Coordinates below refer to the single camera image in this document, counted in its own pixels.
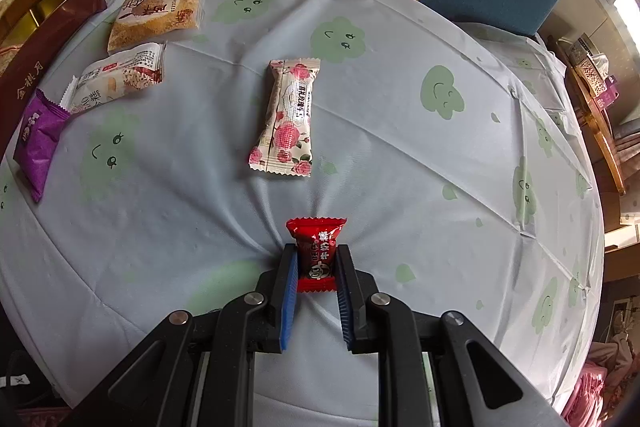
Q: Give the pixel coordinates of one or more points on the rose print snack packet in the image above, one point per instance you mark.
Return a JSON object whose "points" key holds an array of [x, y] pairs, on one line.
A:
{"points": [[290, 117]]}

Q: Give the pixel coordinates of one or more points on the pink cloth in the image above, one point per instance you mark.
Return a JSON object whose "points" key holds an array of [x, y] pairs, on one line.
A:
{"points": [[595, 387]]}

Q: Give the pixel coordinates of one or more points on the white printed tablecloth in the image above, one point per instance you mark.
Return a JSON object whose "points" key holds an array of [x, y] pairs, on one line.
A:
{"points": [[400, 207]]}

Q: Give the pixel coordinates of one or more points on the purple snack packet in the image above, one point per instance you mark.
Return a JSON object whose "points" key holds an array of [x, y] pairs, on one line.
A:
{"points": [[37, 142]]}

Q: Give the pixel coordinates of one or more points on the beige sesame snack packet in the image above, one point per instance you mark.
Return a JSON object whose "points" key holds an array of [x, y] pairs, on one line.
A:
{"points": [[150, 19]]}

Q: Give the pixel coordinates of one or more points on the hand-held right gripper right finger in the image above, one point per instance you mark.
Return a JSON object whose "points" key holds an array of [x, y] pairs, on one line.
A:
{"points": [[345, 307]]}

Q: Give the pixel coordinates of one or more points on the gold tin box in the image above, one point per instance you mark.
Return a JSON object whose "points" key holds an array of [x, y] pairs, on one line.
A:
{"points": [[30, 62]]}

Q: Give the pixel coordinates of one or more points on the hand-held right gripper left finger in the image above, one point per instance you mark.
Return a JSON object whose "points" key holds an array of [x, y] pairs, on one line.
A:
{"points": [[285, 302]]}

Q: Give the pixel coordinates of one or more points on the small purple box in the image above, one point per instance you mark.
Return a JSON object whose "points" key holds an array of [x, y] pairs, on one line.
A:
{"points": [[607, 94]]}

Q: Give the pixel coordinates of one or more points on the tissue box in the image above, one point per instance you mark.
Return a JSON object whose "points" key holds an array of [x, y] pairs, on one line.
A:
{"points": [[590, 72]]}

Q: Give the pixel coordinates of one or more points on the white red-label snack packet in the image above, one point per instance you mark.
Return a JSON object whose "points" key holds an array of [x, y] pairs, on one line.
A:
{"points": [[115, 74]]}

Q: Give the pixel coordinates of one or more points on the small red candy packet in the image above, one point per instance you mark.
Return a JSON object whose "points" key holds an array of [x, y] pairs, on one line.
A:
{"points": [[315, 237]]}

